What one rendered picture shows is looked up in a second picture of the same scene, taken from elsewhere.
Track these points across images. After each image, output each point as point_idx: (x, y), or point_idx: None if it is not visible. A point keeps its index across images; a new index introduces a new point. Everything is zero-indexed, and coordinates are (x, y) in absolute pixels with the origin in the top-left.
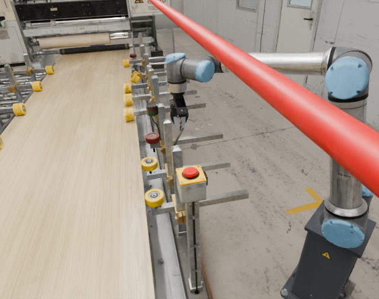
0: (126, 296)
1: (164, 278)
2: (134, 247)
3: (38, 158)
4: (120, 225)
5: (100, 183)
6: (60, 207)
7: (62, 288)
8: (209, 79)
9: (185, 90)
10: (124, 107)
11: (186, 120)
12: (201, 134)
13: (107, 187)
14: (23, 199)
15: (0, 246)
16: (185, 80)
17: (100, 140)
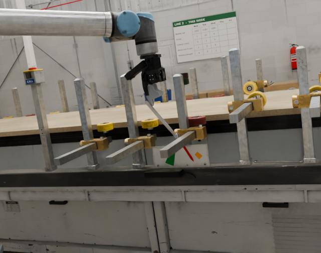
0: (55, 125)
1: None
2: (75, 124)
3: (214, 102)
4: (97, 121)
5: (147, 115)
6: (140, 112)
7: None
8: (104, 39)
9: (138, 54)
10: None
11: (144, 92)
12: (178, 141)
13: (139, 116)
14: (165, 107)
15: None
16: (137, 42)
17: (220, 108)
